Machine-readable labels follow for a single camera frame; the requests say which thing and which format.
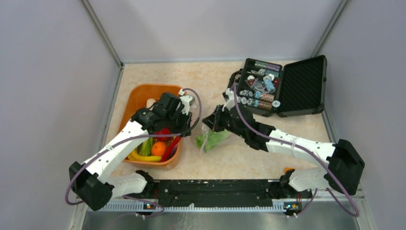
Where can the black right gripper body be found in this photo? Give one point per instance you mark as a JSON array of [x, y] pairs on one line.
[[223, 121]]

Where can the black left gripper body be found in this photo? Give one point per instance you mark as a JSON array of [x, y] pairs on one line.
[[177, 121]]

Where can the clear zip top bag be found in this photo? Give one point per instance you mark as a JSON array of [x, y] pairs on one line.
[[200, 128]]

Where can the green napa cabbage toy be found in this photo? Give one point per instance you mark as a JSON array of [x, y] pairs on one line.
[[209, 139]]

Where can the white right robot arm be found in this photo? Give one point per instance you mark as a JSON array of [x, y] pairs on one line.
[[338, 165]]

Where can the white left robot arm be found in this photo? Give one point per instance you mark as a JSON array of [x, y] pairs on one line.
[[91, 182]]

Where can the red apple toy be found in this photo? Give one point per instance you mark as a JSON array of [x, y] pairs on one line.
[[163, 135]]

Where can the red chili pepper toy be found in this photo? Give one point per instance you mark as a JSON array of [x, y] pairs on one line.
[[170, 149]]

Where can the orange fruit toy front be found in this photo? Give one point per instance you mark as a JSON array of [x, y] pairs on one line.
[[158, 149]]

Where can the orange plastic bin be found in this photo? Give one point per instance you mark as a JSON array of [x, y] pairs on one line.
[[137, 99]]

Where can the yellow banana toy front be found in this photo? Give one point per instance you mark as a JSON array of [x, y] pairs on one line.
[[134, 156]]

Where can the orange carrot toy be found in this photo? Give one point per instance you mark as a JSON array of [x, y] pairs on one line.
[[288, 169]]

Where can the black poker chip case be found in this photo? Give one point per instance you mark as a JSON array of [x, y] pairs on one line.
[[294, 89]]

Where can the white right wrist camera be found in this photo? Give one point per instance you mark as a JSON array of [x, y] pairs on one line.
[[229, 96]]

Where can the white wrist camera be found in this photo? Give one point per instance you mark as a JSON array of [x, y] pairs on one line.
[[187, 101], [229, 96]]

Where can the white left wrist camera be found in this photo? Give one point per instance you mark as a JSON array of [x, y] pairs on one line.
[[187, 101]]

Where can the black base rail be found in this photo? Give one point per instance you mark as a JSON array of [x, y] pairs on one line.
[[217, 193]]

